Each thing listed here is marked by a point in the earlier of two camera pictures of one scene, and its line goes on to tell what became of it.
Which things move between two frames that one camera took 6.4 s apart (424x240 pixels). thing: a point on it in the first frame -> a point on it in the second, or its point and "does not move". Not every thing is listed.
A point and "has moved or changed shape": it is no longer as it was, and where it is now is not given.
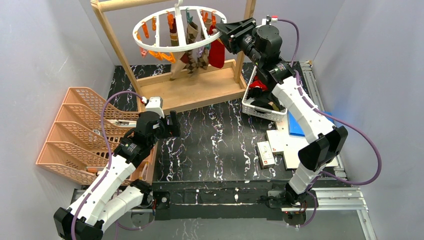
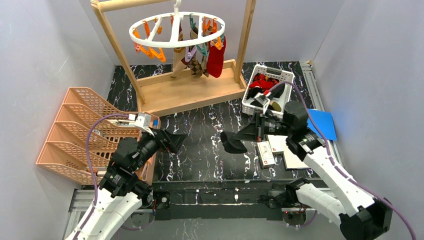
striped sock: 174,37 -> 178,50
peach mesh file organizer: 83,137 does not move
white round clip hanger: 183,46 has moved or changed shape
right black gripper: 234,38 -> 258,126
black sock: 262,99 -> 231,144
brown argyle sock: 192,32 -> 200,65
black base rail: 207,201 does not move
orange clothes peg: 169,57 -> 152,53
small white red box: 265,155 does not move
